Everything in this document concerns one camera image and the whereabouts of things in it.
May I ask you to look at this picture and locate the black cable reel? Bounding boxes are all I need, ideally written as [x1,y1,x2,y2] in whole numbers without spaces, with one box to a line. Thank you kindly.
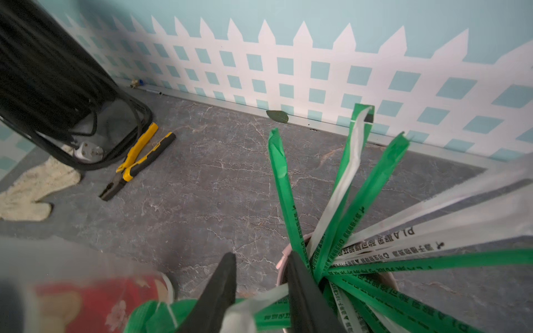
[1,1,153,171]

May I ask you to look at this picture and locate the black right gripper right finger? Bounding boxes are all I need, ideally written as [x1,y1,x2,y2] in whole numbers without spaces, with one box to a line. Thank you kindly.
[286,251,346,333]

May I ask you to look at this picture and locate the beige work gloves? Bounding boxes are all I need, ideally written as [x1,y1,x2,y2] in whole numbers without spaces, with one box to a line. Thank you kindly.
[1,157,82,222]

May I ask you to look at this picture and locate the small green leaf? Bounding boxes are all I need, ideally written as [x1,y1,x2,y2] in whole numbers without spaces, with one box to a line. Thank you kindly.
[266,110,289,123]

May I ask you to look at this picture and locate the yellow black pliers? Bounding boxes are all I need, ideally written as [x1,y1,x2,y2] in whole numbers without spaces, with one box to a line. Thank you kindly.
[99,123,176,201]

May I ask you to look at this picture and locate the red cartoon milk tea cup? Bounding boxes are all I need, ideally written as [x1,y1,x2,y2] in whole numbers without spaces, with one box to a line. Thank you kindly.
[33,273,174,332]

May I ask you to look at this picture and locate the green straw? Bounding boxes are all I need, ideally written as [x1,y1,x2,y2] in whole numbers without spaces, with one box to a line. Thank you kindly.
[124,297,291,333]

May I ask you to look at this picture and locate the white straw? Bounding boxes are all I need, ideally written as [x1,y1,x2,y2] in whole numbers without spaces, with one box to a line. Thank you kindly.
[219,284,289,333]

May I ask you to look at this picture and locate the pink straw holder cup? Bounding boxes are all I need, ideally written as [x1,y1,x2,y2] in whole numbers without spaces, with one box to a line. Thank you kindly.
[275,232,401,333]

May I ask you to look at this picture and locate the clear plastic carrier bag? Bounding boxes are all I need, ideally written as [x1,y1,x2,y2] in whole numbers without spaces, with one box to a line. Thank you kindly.
[1,237,164,332]

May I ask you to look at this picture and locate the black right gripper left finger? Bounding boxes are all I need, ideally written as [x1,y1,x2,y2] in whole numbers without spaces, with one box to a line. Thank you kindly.
[176,253,237,332]

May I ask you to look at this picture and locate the green and white straws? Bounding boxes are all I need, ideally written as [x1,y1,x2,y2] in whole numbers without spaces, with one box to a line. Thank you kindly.
[267,103,533,333]

